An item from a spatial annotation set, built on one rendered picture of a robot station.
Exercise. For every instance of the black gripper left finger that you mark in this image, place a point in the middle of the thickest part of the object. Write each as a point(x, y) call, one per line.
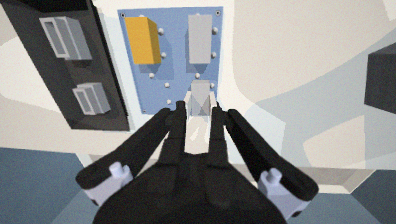
point(102, 178)

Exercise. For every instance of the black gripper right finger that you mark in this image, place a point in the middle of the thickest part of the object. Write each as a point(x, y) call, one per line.
point(290, 189)

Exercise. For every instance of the yellow-orange block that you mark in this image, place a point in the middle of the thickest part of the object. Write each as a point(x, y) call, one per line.
point(143, 38)

